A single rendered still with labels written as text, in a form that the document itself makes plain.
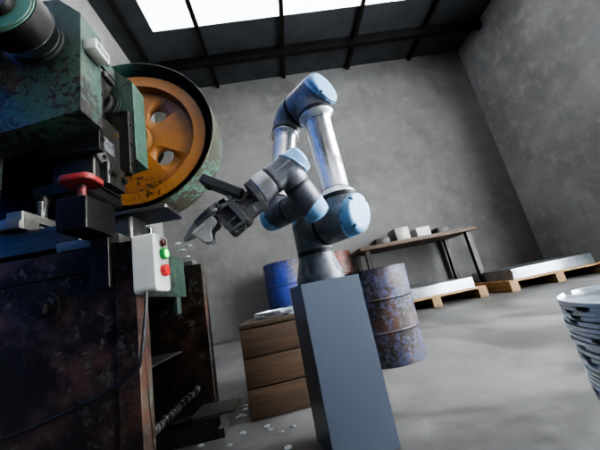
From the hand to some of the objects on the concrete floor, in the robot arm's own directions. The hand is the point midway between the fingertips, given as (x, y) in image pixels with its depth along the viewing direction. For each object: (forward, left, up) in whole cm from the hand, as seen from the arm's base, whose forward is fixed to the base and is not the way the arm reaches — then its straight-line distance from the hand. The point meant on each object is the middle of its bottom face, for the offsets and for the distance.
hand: (187, 236), depth 67 cm
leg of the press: (+55, -8, -62) cm, 83 cm away
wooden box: (-31, -68, -61) cm, 97 cm away
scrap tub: (-85, -82, -61) cm, 133 cm away
